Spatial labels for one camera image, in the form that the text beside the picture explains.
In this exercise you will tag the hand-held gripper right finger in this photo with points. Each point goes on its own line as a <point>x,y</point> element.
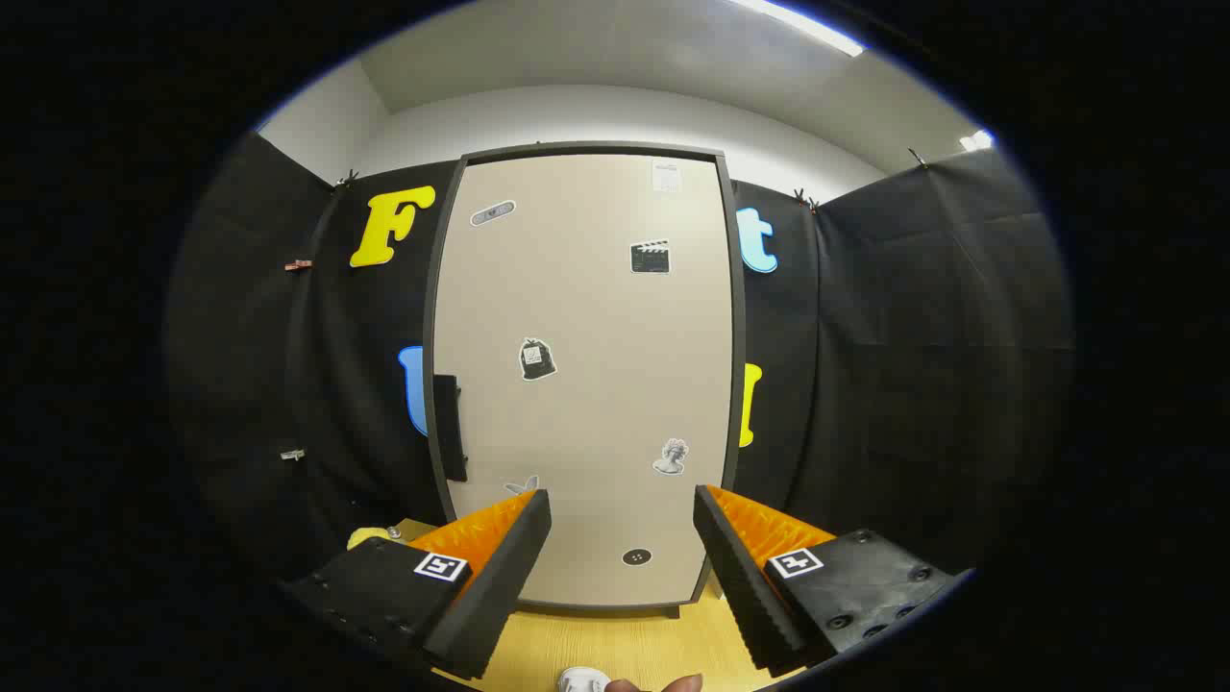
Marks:
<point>745,577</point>

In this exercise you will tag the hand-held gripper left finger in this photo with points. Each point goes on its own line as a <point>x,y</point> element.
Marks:
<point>500,577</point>

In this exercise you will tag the white shoe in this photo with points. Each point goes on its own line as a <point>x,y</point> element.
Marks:
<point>581,681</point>

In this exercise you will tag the yellow plush toy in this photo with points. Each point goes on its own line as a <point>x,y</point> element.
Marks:
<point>367,536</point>

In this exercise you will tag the black backdrop cloth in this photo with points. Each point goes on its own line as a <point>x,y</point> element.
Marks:
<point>913,336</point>

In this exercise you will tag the ceiling light strip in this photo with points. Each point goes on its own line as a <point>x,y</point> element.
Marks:
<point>807,25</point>

